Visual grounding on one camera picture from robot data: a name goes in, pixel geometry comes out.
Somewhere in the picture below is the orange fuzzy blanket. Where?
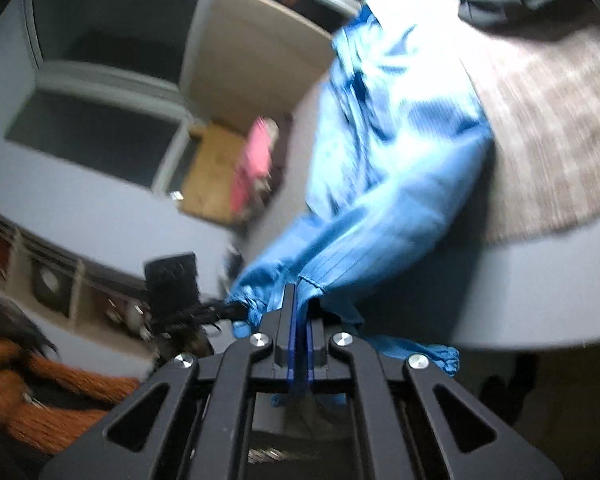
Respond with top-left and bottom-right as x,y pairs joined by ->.
0,339 -> 140,455

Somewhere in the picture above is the plaid bed sheet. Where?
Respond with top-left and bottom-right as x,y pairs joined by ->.
400,0 -> 600,245

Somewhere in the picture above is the wooden nightstand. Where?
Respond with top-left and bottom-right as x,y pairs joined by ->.
178,122 -> 246,226

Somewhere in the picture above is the pink garment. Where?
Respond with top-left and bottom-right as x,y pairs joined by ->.
230,117 -> 279,222

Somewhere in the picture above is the wooden headboard panel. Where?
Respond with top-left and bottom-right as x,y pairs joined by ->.
188,0 -> 334,132

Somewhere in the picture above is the white window frame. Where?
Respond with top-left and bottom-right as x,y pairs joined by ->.
5,0 -> 211,197

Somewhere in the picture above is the blue striped garment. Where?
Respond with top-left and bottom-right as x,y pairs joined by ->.
227,0 -> 496,408

